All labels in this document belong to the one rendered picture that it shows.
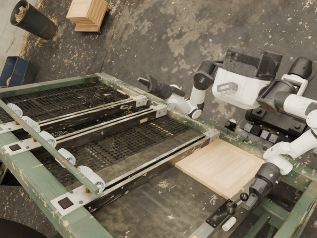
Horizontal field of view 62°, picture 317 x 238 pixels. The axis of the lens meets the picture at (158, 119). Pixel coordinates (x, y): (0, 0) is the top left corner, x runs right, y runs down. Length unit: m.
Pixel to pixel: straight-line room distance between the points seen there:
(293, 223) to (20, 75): 4.93
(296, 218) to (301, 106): 0.51
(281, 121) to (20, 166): 2.06
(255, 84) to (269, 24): 1.85
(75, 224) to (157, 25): 3.22
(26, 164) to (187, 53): 2.50
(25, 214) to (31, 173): 3.55
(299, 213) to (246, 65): 0.75
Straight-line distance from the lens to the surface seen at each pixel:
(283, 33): 3.14
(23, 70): 5.49
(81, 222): 1.09
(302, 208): 1.50
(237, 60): 1.48
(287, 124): 2.56
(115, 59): 4.12
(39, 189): 1.25
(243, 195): 1.24
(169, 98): 1.51
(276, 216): 1.53
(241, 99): 1.46
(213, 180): 1.49
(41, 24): 5.56
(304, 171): 1.80
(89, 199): 1.17
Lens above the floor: 2.66
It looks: 54 degrees down
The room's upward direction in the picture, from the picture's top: 64 degrees counter-clockwise
